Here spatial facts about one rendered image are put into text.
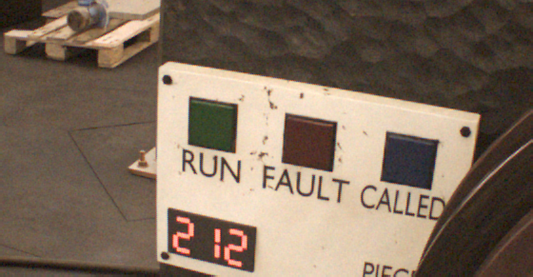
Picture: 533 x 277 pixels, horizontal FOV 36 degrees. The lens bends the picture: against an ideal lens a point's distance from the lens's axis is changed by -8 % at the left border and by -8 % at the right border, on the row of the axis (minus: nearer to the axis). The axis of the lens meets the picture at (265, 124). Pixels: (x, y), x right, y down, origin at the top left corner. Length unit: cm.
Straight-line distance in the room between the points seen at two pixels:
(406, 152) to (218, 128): 15
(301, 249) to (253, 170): 8
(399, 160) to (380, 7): 12
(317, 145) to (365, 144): 4
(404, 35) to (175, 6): 19
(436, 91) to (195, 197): 22
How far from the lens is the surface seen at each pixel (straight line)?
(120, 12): 546
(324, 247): 71
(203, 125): 70
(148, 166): 358
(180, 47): 72
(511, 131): 57
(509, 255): 52
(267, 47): 69
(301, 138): 67
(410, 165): 66
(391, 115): 66
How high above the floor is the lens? 145
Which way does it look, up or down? 20 degrees down
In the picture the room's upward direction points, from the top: 4 degrees clockwise
